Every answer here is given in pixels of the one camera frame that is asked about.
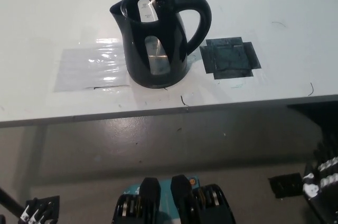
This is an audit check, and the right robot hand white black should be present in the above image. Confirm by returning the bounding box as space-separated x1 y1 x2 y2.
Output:
302 139 338 209

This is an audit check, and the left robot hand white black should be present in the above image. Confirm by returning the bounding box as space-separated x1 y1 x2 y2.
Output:
18 198 58 224

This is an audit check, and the black electric kettle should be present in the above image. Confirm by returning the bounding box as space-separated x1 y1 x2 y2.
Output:
109 0 213 89

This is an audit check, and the robot body black teal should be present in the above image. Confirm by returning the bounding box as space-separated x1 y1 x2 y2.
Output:
112 173 237 224

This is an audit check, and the black metal stand leg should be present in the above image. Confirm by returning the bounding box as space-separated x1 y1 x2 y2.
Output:
0 186 26 216

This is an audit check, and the white table leg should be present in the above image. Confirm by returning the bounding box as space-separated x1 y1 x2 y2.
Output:
26 125 49 188

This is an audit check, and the clear plastic sheet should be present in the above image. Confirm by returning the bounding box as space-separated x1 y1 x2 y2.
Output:
53 39 130 93

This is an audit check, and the black tape patch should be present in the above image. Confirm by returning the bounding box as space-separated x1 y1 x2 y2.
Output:
199 36 262 80

